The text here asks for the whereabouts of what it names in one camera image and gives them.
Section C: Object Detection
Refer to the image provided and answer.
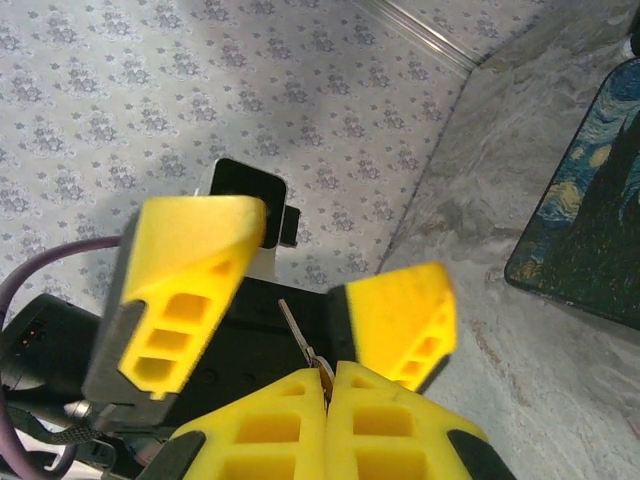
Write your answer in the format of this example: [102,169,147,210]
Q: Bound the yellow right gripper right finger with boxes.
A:
[325,359,519,480]

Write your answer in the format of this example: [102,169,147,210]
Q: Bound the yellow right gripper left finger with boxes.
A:
[143,368,329,480]

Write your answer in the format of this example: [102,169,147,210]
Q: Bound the small silver key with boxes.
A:
[278,298,335,404]

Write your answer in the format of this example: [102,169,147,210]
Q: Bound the black case starry night print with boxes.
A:
[503,34,640,331]

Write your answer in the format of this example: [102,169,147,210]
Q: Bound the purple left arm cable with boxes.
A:
[0,234,124,480]

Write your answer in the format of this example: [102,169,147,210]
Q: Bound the aluminium frame post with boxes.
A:
[349,0,490,75]

